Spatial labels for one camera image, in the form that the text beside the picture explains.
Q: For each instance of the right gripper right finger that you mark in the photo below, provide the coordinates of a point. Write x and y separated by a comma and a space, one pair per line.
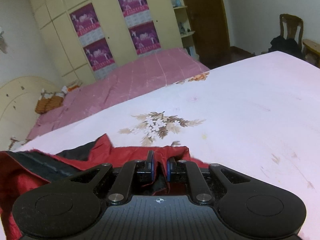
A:
186, 178

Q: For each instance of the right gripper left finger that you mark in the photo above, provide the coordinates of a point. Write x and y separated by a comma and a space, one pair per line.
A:
132, 176

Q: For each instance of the red puffer jacket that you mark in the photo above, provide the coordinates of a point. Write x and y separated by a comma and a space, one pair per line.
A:
27, 170

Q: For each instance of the dark clothes on chair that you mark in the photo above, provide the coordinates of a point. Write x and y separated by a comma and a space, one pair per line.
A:
288, 46

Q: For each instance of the floral white bed quilt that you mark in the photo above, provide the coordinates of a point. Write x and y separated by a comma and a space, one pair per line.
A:
259, 116

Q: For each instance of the pink bed sheet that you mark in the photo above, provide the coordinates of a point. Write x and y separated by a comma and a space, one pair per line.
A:
129, 81

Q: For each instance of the lower left purple poster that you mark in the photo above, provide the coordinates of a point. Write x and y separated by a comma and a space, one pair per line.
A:
100, 58

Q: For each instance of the purple poster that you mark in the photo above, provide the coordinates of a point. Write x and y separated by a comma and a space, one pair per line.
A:
145, 39
86, 25
100, 58
135, 12

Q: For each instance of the cream round headboard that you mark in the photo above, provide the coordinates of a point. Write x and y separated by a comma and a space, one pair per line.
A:
18, 101

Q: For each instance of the lower right purple poster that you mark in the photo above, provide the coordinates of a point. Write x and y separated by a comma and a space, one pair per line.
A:
145, 39

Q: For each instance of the cream wardrobe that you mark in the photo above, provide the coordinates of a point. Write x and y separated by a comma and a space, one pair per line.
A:
62, 42

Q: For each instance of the upper left purple poster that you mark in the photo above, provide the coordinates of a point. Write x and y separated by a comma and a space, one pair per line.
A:
86, 25

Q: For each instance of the brown wooden door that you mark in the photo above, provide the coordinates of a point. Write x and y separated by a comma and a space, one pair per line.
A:
211, 39

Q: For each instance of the wooden side table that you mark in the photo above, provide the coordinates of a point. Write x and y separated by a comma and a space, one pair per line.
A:
311, 50

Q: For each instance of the open corner shelf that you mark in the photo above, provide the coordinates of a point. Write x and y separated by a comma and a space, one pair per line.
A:
186, 31

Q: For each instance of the upper right purple poster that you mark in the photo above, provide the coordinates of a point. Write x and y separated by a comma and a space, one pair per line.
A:
135, 12

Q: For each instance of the wooden chair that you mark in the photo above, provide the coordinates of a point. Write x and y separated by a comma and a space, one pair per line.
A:
294, 26

